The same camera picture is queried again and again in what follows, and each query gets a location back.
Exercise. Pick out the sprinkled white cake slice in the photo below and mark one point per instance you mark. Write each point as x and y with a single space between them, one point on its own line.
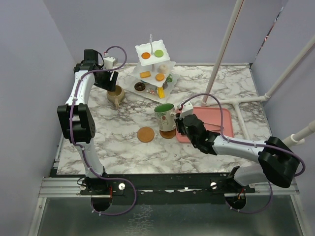
150 91

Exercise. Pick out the white round cake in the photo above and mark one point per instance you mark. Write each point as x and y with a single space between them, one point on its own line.
163 68

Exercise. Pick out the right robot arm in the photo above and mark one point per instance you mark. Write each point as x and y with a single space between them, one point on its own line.
273 161

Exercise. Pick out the orange round cookie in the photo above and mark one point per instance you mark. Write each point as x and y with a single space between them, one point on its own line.
160 77

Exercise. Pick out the black steel tongs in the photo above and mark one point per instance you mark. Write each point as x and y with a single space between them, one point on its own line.
213 127

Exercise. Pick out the brown round cookie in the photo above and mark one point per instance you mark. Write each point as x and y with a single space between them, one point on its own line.
145 55

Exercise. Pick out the green cake piece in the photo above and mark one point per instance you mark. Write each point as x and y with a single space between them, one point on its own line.
169 78

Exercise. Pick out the chocolate sprinkled donut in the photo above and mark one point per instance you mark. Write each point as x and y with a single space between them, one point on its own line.
139 87

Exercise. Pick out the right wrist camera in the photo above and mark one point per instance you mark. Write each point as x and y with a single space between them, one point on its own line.
185 109

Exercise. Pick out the green macaron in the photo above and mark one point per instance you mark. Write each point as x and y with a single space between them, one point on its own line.
159 53

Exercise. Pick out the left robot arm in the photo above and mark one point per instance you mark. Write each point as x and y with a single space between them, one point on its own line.
76 120

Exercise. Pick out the white three-tier cake stand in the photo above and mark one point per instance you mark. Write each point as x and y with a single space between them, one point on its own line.
152 65

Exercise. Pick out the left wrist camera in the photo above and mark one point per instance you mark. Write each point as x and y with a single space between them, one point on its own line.
110 62

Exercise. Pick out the wooden coaster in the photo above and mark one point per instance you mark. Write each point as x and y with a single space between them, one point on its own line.
168 134
145 134

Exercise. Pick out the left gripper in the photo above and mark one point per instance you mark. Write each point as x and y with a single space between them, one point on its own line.
108 84

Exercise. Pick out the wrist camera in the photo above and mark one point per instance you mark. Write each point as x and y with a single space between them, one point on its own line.
110 62
185 109

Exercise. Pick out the aluminium mounting rail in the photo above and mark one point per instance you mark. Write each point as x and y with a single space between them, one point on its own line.
57 187

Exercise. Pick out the green-inside ceramic mug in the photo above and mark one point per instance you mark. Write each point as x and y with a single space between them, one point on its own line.
165 115

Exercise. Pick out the yellow layered cake slice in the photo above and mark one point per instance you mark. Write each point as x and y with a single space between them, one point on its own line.
160 92

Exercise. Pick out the white pvc pipe frame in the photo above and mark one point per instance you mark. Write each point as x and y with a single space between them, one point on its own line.
235 102

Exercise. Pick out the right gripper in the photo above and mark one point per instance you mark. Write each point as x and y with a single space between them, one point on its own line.
178 121

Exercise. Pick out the beige ceramic mug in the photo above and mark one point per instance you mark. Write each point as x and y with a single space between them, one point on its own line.
117 96

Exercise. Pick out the pink serving tray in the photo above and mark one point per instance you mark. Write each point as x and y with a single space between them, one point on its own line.
212 119

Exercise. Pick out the square yellow biscuit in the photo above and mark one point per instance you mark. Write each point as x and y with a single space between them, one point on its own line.
145 74

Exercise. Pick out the dark strawberry cake slice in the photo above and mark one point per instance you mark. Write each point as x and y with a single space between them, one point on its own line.
165 85

